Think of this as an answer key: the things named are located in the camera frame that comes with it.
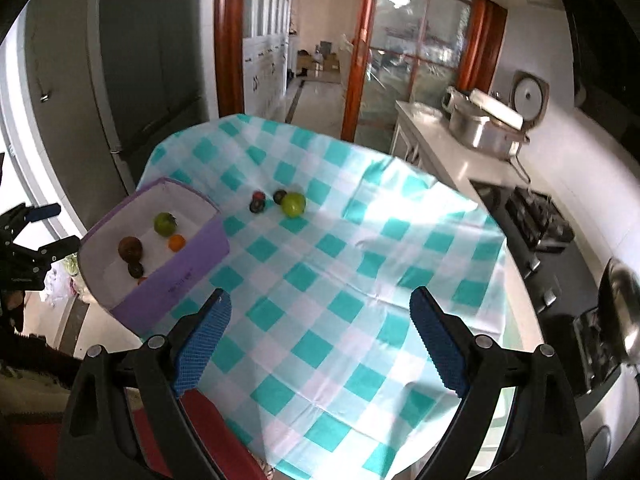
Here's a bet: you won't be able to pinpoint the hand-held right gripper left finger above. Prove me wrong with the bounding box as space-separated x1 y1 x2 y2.
59 287 233 480

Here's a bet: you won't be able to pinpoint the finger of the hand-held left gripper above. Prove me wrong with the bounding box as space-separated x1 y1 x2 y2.
0 236 81 291
0 203 62 248

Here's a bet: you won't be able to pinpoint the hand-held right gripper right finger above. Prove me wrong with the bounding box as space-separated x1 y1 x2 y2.
409 286 587 480

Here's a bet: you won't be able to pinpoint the large brown fruit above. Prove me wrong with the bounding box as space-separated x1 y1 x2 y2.
118 236 144 262

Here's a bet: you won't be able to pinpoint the purple storage box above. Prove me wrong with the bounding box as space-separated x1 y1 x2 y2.
77 177 231 331

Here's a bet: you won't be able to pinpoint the green tomato with stem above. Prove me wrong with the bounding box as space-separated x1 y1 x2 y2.
153 212 178 237

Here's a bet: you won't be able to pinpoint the white plastic bag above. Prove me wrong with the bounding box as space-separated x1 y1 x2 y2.
47 252 96 306

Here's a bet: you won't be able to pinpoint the dark cloth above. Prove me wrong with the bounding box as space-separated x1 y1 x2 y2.
0 332 76 391

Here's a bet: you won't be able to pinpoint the red stool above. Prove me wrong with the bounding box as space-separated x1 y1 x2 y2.
125 390 271 480

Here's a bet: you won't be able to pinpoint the teal checked tablecloth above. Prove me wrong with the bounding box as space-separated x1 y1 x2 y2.
135 114 508 480

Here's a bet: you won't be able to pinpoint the black gas stove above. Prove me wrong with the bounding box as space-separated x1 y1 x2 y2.
470 177 576 271

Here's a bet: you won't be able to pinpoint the smooth green fruit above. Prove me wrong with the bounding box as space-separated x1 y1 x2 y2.
281 192 307 219

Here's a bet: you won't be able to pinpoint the grey refrigerator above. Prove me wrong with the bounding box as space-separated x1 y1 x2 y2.
22 0 211 211

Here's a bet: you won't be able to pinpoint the stainless steel pot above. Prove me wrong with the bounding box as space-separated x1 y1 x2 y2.
597 257 640 368

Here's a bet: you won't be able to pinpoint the white kitchen counter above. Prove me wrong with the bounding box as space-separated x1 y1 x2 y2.
390 100 531 196

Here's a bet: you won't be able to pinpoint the open rice cooker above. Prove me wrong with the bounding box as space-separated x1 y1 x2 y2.
442 86 531 161

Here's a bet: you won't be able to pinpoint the white pot lid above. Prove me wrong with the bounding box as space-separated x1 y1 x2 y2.
469 88 525 130

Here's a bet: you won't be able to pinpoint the beige rice cooker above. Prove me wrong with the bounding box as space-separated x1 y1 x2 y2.
510 70 551 128

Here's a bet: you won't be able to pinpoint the white hallway cabinets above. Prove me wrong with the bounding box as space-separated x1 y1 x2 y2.
243 0 296 118

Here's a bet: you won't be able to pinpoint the wooden framed glass door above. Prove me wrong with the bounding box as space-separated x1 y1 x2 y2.
341 0 508 143

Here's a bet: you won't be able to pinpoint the dark range hood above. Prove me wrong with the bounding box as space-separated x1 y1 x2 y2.
547 0 640 156

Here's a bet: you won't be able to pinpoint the wooden door frame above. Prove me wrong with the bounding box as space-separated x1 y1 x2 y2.
214 0 247 120

